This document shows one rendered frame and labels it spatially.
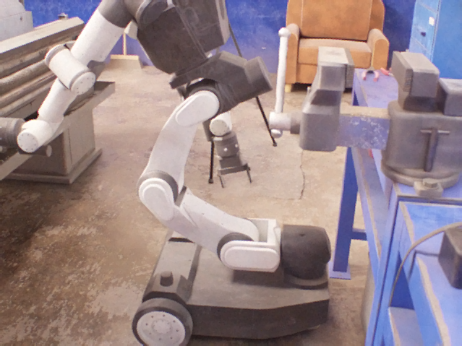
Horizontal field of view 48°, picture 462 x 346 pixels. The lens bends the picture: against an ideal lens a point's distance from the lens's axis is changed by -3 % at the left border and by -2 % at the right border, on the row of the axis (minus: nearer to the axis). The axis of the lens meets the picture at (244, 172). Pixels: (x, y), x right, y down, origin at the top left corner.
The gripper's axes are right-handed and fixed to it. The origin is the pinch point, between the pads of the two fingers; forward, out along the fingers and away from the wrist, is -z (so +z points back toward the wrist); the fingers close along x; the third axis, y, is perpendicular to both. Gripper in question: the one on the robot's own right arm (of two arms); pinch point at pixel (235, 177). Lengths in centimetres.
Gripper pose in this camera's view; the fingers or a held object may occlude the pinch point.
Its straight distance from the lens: 203.4
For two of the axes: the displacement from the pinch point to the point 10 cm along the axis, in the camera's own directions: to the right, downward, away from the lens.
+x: -9.7, 1.8, 1.6
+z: -2.3, -9.0, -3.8
